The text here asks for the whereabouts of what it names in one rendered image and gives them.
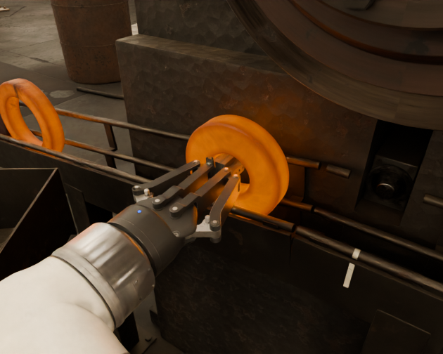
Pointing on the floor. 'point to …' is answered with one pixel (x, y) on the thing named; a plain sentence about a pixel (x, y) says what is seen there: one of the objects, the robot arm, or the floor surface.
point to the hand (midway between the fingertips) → (234, 159)
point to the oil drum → (91, 37)
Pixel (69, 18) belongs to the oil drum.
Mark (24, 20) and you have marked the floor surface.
